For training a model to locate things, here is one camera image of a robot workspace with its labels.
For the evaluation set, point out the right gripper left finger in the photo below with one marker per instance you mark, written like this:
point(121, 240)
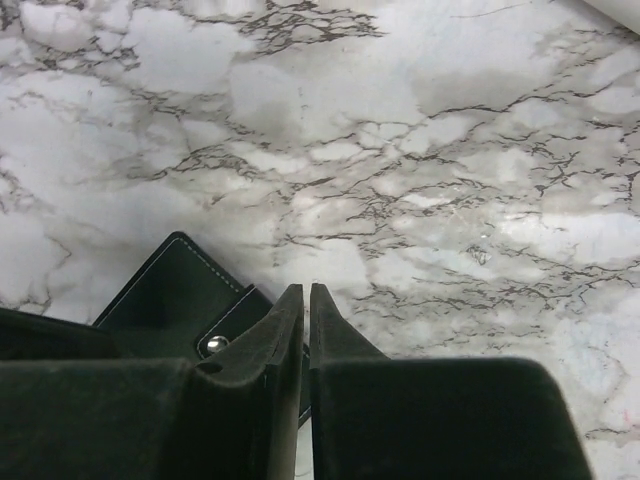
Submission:
point(74, 407)

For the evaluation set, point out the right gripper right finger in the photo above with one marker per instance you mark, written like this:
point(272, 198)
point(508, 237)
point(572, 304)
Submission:
point(374, 417)

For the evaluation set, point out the black leather card holder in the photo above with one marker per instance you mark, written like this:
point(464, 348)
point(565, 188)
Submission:
point(180, 303)

